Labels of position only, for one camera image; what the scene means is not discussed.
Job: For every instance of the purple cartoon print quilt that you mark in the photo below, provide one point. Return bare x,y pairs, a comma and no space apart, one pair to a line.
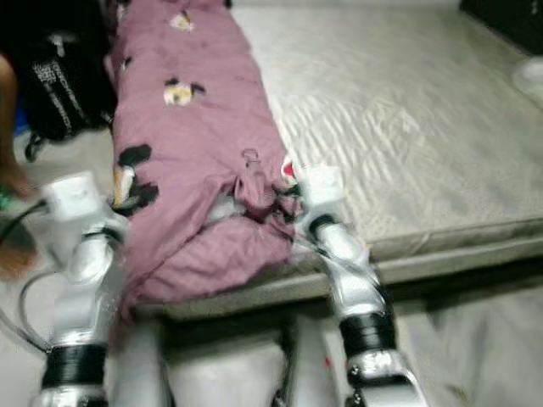
204,127

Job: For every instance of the white pillow with tree print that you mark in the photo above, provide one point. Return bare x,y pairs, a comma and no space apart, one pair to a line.
530,80

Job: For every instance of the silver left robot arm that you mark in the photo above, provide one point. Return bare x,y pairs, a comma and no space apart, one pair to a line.
85,305

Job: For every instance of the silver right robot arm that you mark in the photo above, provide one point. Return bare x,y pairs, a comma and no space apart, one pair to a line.
356,297

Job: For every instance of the beige quilted mattress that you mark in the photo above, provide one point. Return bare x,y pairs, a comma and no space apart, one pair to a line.
407,127

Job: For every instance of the grey right robot leg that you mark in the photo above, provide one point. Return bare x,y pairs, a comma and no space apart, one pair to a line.
305,365

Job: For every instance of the grey robot leg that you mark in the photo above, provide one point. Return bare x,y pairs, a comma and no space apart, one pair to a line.
305,365
144,365

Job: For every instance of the grey left robot leg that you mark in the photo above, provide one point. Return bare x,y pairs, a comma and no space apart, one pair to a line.
144,365

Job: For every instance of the seated person in black shorts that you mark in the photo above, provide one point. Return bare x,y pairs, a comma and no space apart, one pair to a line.
13,153

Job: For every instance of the black tufted headboard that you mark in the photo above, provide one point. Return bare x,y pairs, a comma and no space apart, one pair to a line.
505,21

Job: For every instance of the black cabinet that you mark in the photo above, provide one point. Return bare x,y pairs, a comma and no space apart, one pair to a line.
51,17

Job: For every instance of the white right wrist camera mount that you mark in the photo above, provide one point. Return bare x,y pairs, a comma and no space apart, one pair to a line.
318,191

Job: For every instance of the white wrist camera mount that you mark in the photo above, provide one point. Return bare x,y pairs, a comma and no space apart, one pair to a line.
318,191
76,197

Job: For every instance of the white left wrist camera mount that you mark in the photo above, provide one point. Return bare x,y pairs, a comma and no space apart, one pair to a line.
76,197

